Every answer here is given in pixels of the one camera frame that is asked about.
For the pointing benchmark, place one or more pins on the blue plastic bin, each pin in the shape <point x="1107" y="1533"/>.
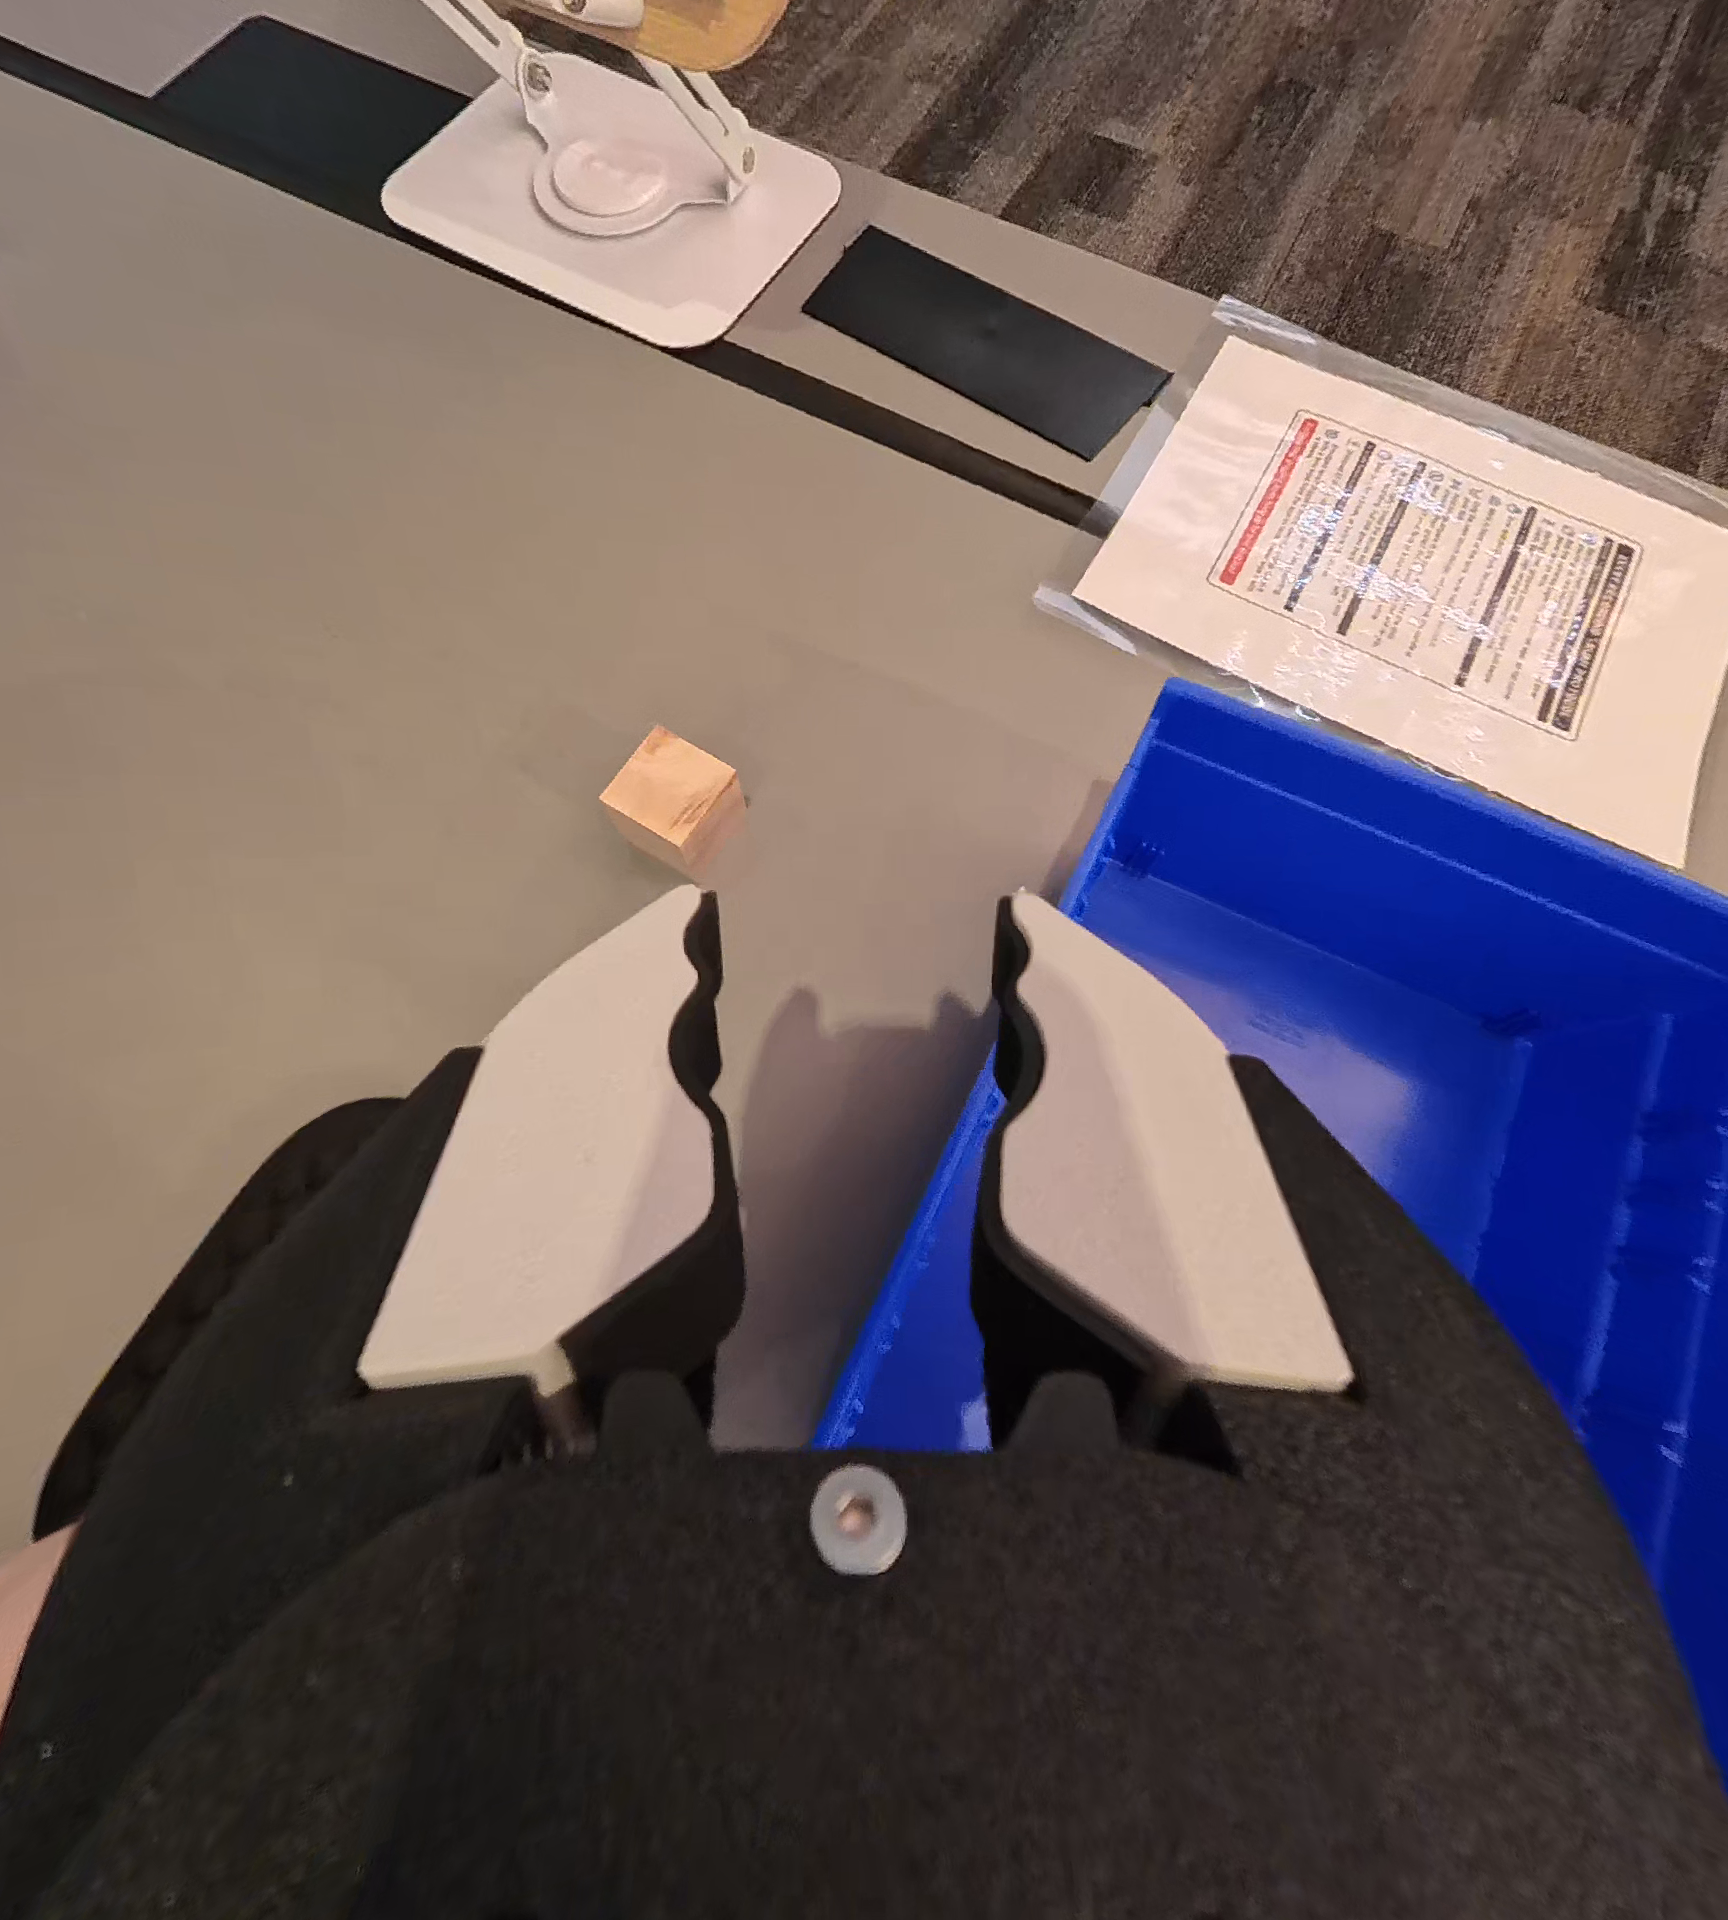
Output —
<point x="1554" y="1124"/>

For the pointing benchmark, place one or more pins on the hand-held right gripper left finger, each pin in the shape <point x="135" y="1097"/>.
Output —
<point x="549" y="1200"/>

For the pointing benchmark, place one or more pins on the black textured cushion pad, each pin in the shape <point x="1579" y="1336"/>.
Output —
<point x="204" y="1274"/>

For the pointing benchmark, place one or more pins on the laminated paper sheet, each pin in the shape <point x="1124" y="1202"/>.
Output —
<point x="1405" y="601"/>

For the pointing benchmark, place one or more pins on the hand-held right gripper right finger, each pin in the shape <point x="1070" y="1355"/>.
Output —
<point x="1164" y="1214"/>

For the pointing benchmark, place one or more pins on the wooden cube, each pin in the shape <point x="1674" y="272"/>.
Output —
<point x="668" y="795"/>

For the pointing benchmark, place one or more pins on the black rectangular desk plate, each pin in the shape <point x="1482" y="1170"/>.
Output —
<point x="984" y="339"/>

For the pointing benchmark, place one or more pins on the wooden book stand white base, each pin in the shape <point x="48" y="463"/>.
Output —
<point x="608" y="240"/>

